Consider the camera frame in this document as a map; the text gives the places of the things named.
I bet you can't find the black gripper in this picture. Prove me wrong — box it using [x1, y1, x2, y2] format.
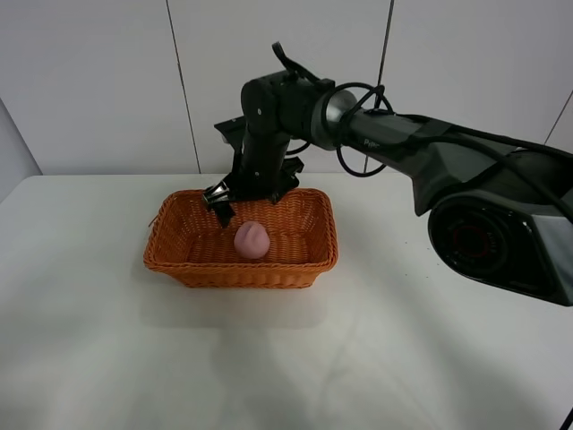
[202, 129, 304, 228]

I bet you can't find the pink peach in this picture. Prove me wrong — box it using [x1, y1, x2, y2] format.
[234, 221, 270, 260]

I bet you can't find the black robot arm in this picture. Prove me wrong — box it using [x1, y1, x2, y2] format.
[203, 72, 572, 306]

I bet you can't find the orange wicker basket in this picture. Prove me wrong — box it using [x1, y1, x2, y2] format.
[143, 188, 338, 289]

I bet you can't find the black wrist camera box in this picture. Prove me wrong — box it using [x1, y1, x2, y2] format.
[214, 116, 246, 147]

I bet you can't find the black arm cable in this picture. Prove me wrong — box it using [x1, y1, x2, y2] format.
[271, 41, 573, 225]

